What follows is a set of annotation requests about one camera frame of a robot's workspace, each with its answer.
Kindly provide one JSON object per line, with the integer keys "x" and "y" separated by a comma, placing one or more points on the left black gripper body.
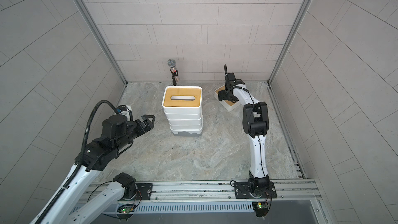
{"x": 136, "y": 129}

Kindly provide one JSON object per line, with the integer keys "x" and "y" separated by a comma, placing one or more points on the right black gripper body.
{"x": 227, "y": 95}

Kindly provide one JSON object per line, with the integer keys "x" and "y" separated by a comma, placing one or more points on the grey lid tissue box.
{"x": 172, "y": 116}
{"x": 186, "y": 128}

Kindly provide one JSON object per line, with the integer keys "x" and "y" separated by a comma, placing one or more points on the wooden lid tissue box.
{"x": 185, "y": 121}
{"x": 182, "y": 100}
{"x": 228, "y": 105}

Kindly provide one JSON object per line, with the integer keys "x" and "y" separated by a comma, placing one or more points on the white lid tissue box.
{"x": 186, "y": 133}

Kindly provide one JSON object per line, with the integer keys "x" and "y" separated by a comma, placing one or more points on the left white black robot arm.
{"x": 78, "y": 178}

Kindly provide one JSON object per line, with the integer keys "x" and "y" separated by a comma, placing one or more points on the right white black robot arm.
{"x": 255, "y": 124}

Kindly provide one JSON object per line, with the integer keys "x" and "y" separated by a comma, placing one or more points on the black microphone stand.
{"x": 174, "y": 71}

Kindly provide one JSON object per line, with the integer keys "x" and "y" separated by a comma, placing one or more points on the left circuit board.
{"x": 125, "y": 212}

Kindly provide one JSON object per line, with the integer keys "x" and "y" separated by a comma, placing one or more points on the circuit board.
{"x": 261, "y": 209}
{"x": 125, "y": 212}

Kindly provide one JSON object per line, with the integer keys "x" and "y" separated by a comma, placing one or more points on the right circuit board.
{"x": 261, "y": 209}

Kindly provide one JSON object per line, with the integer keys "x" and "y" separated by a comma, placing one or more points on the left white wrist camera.
{"x": 126, "y": 111}

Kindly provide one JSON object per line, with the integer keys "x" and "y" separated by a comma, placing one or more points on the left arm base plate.
{"x": 144, "y": 191}

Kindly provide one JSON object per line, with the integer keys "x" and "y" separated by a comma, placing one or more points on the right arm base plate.
{"x": 242, "y": 191}

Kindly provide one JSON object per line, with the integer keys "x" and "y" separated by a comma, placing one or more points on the aluminium mounting rail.
{"x": 194, "y": 191}

